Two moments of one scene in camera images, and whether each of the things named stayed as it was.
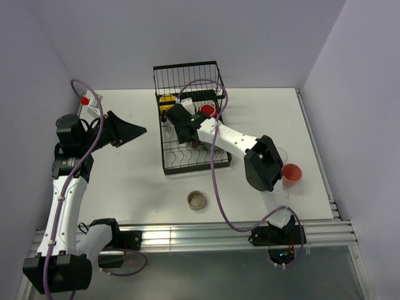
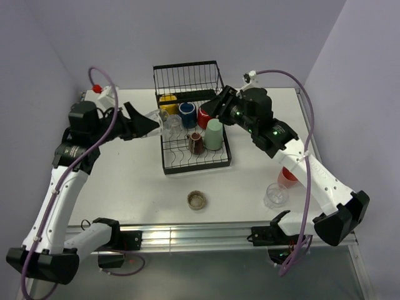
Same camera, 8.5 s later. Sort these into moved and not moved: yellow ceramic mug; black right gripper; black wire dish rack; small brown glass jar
Moved: black right gripper
Not moved: small brown glass jar; yellow ceramic mug; black wire dish rack
